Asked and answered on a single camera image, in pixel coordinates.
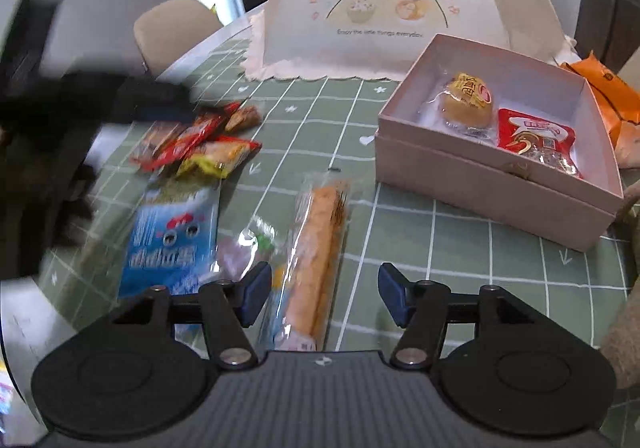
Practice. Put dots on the brown snack packet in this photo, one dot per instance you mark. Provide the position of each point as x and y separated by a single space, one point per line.
243 119

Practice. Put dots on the brown plush toy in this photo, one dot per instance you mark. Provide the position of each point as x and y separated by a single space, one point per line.
621 343

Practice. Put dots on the yellow pastry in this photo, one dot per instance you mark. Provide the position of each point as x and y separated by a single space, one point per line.
463 105

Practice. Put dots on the small clear wrapped candy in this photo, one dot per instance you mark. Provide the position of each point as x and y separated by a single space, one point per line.
237 255

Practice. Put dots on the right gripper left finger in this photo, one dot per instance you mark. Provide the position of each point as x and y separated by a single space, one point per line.
227 309

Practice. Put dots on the pink open box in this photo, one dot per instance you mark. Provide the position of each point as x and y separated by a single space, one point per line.
488 180

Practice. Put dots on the blue white snack bag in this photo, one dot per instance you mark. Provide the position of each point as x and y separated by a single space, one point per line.
174 237

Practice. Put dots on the orange snack bag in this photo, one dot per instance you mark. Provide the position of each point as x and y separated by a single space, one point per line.
619 107

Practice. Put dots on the red candy packet in box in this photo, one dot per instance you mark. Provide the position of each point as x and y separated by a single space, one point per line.
539 139

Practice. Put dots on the yellow red snack packet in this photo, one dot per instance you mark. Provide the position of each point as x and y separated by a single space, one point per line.
218 158

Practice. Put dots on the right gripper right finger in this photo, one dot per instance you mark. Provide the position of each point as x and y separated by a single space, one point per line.
420 309

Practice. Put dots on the long bread stick packet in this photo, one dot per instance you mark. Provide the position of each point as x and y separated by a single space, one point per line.
304 279

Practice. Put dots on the red white snack packet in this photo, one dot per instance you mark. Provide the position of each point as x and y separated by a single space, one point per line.
168 142

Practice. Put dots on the beige chair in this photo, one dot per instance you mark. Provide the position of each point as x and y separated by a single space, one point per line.
169 30

